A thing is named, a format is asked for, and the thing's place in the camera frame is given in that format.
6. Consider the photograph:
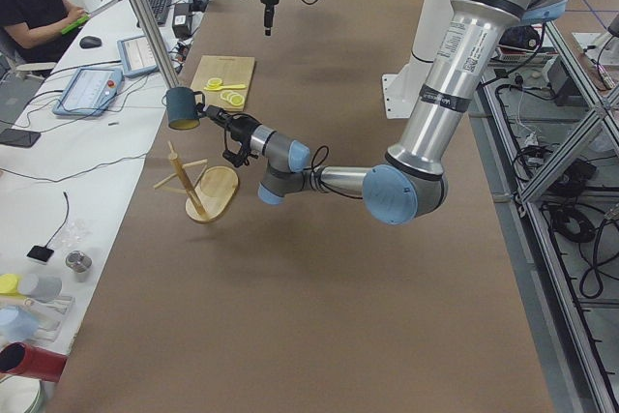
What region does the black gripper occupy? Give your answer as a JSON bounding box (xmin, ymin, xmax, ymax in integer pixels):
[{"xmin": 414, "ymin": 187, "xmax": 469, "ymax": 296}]
[
  {"xmin": 195, "ymin": 103, "xmax": 256, "ymax": 147},
  {"xmin": 260, "ymin": 0, "xmax": 280, "ymax": 36}
]

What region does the dark blue cup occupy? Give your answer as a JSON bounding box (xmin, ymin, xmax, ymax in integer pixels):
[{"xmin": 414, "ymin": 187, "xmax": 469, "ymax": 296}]
[{"xmin": 165, "ymin": 87, "xmax": 205, "ymax": 131}]

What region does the wooden cup rack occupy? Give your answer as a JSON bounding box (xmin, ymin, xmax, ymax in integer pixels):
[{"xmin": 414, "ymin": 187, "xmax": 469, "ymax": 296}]
[{"xmin": 153, "ymin": 141, "xmax": 239, "ymax": 223}]

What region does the small steel cup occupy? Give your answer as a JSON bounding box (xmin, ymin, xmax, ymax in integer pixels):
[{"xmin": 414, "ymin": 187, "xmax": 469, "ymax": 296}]
[{"xmin": 65, "ymin": 250, "xmax": 93, "ymax": 282}]

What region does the grey cup on tray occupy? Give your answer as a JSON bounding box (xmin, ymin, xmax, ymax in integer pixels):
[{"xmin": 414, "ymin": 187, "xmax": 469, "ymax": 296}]
[{"xmin": 17, "ymin": 274, "xmax": 62, "ymax": 302}]

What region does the yellow cup on tray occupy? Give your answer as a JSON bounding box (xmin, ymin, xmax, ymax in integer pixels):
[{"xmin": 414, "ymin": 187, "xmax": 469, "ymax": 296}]
[{"xmin": 0, "ymin": 274, "xmax": 21, "ymax": 296}]

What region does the light blue cup on tray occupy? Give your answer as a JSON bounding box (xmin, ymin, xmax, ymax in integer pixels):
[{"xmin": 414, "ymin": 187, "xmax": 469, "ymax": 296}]
[{"xmin": 1, "ymin": 306, "xmax": 39, "ymax": 342}]

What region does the lemon slice front left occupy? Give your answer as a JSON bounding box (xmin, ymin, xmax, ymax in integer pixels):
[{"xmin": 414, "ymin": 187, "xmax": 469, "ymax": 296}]
[{"xmin": 227, "ymin": 94, "xmax": 245, "ymax": 108}]

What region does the wooden cutting board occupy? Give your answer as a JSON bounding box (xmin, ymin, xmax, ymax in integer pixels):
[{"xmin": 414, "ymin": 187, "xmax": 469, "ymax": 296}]
[{"xmin": 191, "ymin": 55, "xmax": 255, "ymax": 112}]

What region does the black power adapter box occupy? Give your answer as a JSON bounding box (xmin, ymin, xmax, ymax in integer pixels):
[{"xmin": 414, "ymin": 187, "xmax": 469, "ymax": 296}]
[{"xmin": 172, "ymin": 3, "xmax": 192, "ymax": 40}]

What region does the teach pendant far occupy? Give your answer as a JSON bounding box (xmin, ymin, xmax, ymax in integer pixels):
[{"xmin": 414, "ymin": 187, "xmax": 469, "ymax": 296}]
[{"xmin": 117, "ymin": 35, "xmax": 159, "ymax": 78}]

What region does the teach pendant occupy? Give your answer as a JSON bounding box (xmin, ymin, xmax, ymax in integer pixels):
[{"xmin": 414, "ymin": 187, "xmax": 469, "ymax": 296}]
[
  {"xmin": 52, "ymin": 67, "xmax": 124, "ymax": 117},
  {"xmin": 117, "ymin": 35, "xmax": 159, "ymax": 78}
]

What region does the teach pendant near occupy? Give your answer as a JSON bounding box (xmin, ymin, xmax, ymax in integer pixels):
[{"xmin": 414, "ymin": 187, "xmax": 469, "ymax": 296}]
[{"xmin": 52, "ymin": 67, "xmax": 124, "ymax": 117}]

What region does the black computer mouse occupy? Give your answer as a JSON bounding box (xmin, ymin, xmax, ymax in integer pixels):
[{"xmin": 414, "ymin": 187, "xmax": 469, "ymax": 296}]
[{"xmin": 79, "ymin": 36, "xmax": 103, "ymax": 49}]

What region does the black smartphone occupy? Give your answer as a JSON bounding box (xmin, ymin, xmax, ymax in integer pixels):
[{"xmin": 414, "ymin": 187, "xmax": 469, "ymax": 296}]
[{"xmin": 0, "ymin": 128, "xmax": 41, "ymax": 148}]

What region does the person in black shirt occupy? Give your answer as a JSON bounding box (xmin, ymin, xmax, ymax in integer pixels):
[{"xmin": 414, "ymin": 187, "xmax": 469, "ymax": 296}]
[{"xmin": 1, "ymin": 0, "xmax": 86, "ymax": 63}]

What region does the small black square pad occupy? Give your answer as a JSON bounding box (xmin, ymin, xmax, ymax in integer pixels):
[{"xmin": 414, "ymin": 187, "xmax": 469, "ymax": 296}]
[{"xmin": 26, "ymin": 245, "xmax": 54, "ymax": 263}]

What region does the red thermos bottle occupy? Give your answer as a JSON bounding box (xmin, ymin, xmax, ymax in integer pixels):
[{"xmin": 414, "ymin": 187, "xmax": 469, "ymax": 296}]
[{"xmin": 1, "ymin": 342, "xmax": 67, "ymax": 382}]

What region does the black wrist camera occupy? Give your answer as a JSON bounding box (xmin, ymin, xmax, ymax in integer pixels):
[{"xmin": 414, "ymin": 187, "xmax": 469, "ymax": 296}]
[{"xmin": 222, "ymin": 144, "xmax": 258, "ymax": 167}]

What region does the aluminium frame post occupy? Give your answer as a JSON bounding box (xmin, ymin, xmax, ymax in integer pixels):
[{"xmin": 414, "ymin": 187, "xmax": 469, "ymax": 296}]
[{"xmin": 130, "ymin": 0, "xmax": 179, "ymax": 89}]

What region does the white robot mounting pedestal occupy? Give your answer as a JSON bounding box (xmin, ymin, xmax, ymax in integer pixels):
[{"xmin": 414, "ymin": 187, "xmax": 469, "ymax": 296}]
[{"xmin": 382, "ymin": 0, "xmax": 454, "ymax": 119}]

